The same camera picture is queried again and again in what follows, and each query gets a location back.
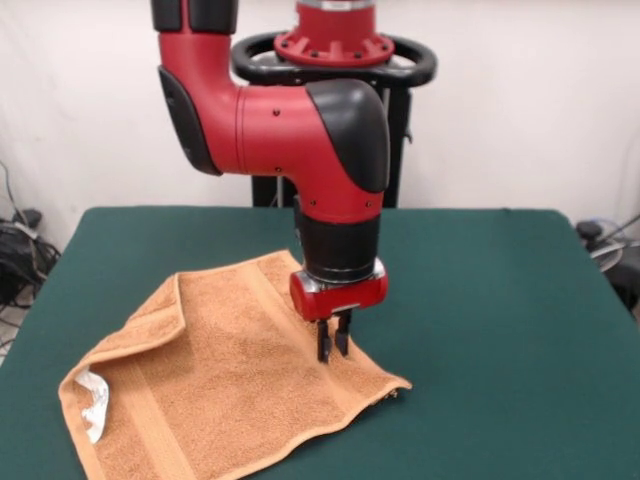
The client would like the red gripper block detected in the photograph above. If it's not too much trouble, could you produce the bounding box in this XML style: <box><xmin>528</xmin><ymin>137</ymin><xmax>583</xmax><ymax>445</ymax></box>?
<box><xmin>289</xmin><ymin>257</ymin><xmax>390</xmax><ymax>363</ymax></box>

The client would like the orange terry towel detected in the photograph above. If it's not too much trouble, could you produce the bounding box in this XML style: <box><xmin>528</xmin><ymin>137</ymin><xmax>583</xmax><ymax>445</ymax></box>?
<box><xmin>58</xmin><ymin>250</ymin><xmax>413</xmax><ymax>480</ymax></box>

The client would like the dark green table cloth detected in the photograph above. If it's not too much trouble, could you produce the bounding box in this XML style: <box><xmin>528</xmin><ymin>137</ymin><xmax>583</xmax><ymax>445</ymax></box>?
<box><xmin>0</xmin><ymin>206</ymin><xmax>640</xmax><ymax>480</ymax></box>

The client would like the gray round chair base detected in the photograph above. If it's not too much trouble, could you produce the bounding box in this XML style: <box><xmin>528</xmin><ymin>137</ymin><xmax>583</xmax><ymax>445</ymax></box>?
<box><xmin>589</xmin><ymin>240</ymin><xmax>626</xmax><ymax>274</ymax></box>

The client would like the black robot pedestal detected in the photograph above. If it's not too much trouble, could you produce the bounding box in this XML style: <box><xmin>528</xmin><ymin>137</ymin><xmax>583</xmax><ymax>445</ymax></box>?
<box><xmin>230</xmin><ymin>30</ymin><xmax>439</xmax><ymax>209</ymax></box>

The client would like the black cable tangle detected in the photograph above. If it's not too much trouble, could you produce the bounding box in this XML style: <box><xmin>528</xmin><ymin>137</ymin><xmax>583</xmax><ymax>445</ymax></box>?
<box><xmin>0</xmin><ymin>159</ymin><xmax>64</xmax><ymax>351</ymax></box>

